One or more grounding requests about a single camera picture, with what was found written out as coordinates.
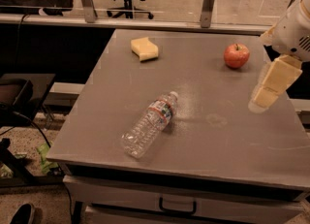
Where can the clear plastic water bottle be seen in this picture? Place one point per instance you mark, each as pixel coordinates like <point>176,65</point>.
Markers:
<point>137,140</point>

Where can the yellow sponge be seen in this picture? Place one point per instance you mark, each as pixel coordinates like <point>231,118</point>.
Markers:
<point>144,49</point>

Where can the black shoe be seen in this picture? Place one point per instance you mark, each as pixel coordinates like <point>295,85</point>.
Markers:
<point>24,214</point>

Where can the left metal glass bracket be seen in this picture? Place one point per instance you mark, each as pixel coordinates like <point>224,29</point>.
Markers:
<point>89,11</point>

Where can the grey drawer with black handle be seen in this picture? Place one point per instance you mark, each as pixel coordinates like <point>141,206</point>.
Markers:
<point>121,202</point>

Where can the red apple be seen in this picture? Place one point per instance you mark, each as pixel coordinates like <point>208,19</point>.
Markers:
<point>236,55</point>

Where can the metal glass bracket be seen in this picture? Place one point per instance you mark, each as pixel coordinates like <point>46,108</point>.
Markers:
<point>89,11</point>
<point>206,13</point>

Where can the right metal glass bracket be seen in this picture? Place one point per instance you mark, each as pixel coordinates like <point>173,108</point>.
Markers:
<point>206,13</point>

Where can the green snack bag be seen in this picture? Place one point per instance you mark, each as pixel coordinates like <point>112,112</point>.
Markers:
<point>47,167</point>

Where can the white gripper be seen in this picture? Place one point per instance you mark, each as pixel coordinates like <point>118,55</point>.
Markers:
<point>292,34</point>

